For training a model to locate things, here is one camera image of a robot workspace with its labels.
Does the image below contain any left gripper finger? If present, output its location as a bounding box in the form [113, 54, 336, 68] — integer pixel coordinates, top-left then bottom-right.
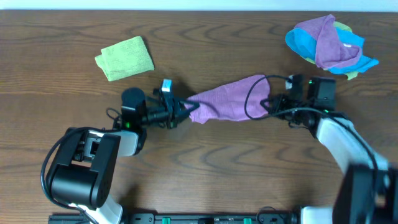
[177, 98, 200, 108]
[178, 107, 198, 120]

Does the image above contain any purple cloth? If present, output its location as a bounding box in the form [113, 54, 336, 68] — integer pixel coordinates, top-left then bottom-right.
[188, 75, 271, 124]
[294, 14, 363, 69]

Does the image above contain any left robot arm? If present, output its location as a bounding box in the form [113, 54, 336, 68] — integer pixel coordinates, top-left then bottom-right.
[40, 88, 200, 223]

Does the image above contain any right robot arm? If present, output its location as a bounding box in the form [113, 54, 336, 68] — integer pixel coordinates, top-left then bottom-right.
[260, 75, 397, 224]

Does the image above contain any blue cloth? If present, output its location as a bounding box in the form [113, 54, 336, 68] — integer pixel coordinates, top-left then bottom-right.
[285, 27, 379, 79]

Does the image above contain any folded green cloth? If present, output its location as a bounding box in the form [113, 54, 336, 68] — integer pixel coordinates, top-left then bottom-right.
[95, 36, 155, 82]

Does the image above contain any yellow-green cloth under pile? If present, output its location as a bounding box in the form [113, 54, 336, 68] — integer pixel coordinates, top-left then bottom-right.
[303, 21, 359, 80]

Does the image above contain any right black cable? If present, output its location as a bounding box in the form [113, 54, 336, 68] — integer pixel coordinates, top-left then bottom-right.
[244, 74, 379, 187]

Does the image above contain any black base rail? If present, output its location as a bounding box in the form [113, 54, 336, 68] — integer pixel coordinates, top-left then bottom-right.
[48, 212, 302, 224]

